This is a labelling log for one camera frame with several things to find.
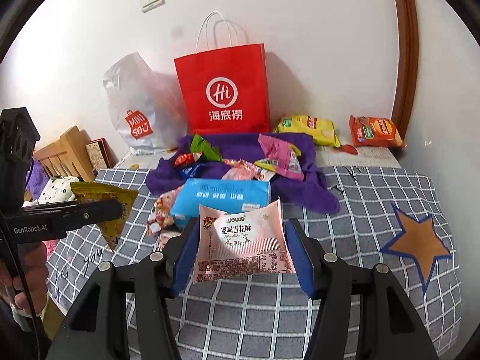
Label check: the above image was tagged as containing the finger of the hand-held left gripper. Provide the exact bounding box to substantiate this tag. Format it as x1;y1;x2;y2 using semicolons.
22;200;82;212
56;199;125;234

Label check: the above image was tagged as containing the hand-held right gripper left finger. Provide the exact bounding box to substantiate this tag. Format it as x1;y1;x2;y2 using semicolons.
45;217;200;360

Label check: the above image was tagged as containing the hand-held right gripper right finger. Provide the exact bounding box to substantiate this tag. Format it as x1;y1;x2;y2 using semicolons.
286;217;439;360

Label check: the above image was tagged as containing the gold patterned snack packet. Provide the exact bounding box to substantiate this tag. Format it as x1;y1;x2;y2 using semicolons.
70;182;139;253

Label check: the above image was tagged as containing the pink and white snack packet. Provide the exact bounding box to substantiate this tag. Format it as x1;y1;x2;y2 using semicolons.
192;197;297;285

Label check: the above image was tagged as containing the pink and yellow snack packet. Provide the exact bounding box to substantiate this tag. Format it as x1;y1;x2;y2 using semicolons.
254;134;305;181

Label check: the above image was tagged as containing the person's left hand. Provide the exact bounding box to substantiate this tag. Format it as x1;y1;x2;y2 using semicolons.
0;242;49;321

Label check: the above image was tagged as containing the white spotted cloth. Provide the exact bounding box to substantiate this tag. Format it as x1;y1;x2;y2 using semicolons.
37;175;80;205

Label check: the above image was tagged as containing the purple cloth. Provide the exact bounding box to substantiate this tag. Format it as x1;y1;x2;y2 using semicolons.
26;157;49;201

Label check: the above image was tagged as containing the wooden headboard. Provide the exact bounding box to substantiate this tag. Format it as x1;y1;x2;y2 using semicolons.
33;125;96;184

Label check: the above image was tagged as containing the colourful cartoon snack packet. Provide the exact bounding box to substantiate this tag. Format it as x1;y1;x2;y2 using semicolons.
147;190;185;252

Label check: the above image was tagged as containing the purple towel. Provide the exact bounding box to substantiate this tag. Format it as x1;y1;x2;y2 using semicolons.
145;132;340;214

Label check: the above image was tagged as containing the blue tissue pack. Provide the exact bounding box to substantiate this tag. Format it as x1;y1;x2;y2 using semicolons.
170;178;271;229

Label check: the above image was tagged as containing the grey checked blanket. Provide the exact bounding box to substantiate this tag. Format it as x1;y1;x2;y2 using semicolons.
45;165;460;360

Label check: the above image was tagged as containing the pale pink foil packet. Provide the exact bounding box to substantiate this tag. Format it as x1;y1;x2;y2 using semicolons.
222;158;263;181

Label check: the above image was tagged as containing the green snack packet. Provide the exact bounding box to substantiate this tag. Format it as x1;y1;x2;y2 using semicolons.
189;134;223;162

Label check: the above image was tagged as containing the white plastic bag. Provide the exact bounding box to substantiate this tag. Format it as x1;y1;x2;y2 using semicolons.
102;53;188;156

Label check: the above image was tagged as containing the yellow chips bag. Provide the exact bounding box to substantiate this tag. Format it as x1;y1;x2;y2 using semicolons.
274;115;341;148

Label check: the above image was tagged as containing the orange chips bag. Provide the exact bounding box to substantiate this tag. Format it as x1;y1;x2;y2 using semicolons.
349;115;407;149

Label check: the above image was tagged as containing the red paper bag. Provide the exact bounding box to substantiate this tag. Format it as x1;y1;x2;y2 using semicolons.
173;11;271;136

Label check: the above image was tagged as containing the dark picture frame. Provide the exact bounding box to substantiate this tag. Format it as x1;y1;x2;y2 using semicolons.
85;139;114;171

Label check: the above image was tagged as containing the black cable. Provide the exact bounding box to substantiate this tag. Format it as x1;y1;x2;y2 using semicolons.
0;202;47;346

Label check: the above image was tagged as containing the brown wooden door frame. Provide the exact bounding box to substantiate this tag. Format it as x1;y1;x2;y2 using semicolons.
388;0;420;139

